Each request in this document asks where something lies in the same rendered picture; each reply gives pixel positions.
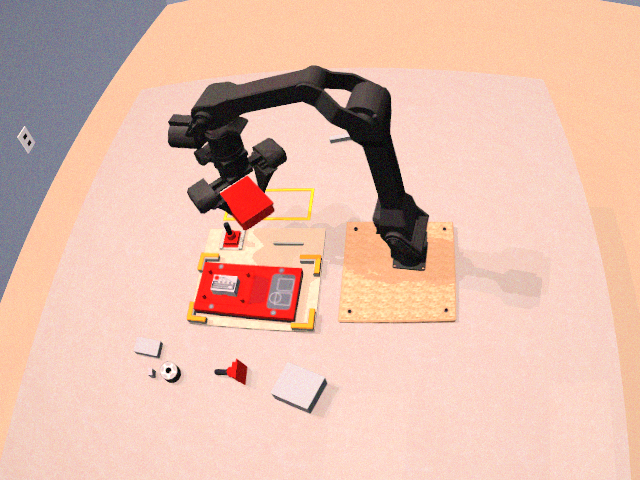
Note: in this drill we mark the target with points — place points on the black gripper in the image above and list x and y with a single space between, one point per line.
265 159

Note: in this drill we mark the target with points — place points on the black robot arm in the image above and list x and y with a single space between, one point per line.
366 118

